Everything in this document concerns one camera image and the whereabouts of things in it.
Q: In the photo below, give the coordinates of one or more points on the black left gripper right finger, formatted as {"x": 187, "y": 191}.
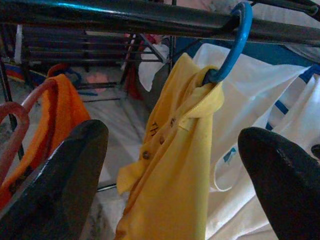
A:
{"x": 287, "y": 190}

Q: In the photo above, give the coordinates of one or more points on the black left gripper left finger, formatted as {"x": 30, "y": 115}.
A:
{"x": 55, "y": 195}

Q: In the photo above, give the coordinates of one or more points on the white shirt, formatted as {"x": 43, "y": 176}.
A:
{"x": 250, "y": 105}

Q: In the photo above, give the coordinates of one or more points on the pink plastic hanger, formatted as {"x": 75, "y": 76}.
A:
{"x": 15, "y": 117}

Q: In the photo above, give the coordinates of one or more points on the orange t-shirt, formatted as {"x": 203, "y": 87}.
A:
{"x": 62, "y": 105}

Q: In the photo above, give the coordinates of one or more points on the yellow polo shirt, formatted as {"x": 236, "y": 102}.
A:
{"x": 172, "y": 162}

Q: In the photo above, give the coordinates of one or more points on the black metal drying rack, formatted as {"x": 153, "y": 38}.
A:
{"x": 125, "y": 15}

